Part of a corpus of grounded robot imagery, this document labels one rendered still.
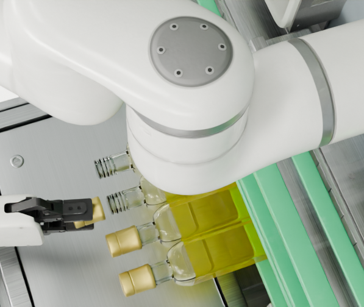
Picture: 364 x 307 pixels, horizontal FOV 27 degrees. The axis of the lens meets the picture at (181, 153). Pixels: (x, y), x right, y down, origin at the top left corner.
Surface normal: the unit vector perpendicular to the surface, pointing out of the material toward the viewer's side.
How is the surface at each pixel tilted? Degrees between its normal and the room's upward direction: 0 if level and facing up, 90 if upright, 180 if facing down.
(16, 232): 75
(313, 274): 90
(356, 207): 90
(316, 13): 90
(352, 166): 90
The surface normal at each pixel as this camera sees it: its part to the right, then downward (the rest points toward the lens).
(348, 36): -0.10, -0.73
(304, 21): 0.35, 0.87
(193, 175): 0.07, 0.88
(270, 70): -0.56, -0.30
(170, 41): 0.00, -0.43
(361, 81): 0.20, 0.03
